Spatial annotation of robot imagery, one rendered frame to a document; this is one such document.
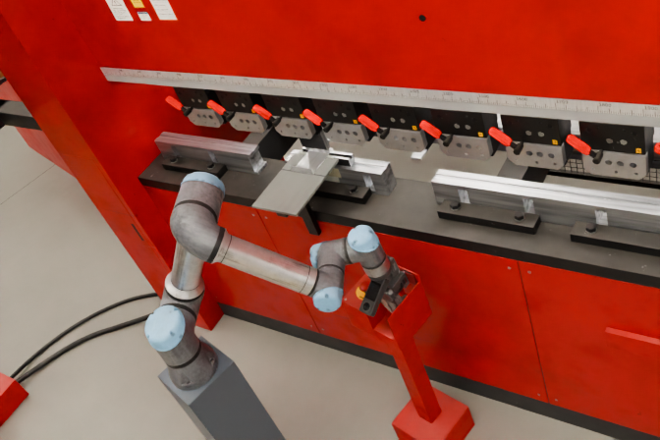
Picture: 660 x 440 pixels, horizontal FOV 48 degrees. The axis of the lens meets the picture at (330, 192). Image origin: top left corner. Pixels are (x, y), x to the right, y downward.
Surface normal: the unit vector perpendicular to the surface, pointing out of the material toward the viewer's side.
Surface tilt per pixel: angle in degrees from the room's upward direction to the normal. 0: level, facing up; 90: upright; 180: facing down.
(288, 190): 0
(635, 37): 90
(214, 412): 90
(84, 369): 0
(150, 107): 90
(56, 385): 0
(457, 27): 90
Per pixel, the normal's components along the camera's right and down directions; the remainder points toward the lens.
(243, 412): 0.66, 0.30
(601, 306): -0.50, 0.67
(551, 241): -0.30, -0.73
